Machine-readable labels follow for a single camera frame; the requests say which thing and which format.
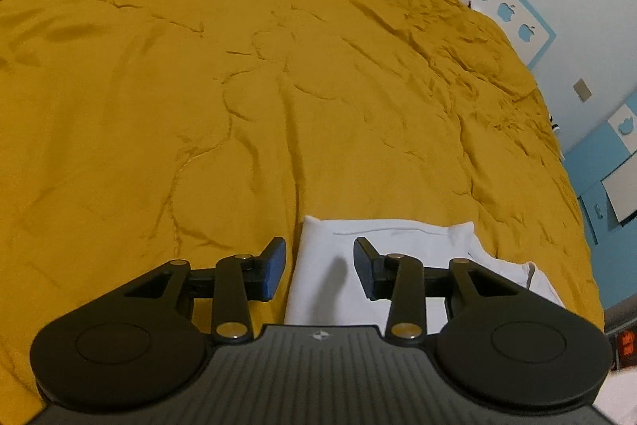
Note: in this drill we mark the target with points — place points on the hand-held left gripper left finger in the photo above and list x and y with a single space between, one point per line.
276 268

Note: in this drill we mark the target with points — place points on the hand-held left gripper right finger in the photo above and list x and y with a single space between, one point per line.
362 263

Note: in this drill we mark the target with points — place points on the white small garment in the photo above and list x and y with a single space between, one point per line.
328 245

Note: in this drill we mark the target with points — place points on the small black white object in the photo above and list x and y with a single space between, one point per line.
555 122

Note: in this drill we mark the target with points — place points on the blue white wardrobe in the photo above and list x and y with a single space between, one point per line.
585 161

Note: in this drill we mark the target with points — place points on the mustard yellow blanket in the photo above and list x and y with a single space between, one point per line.
199 106

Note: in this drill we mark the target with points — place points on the beige wall switch plate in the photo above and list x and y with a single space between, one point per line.
581 90

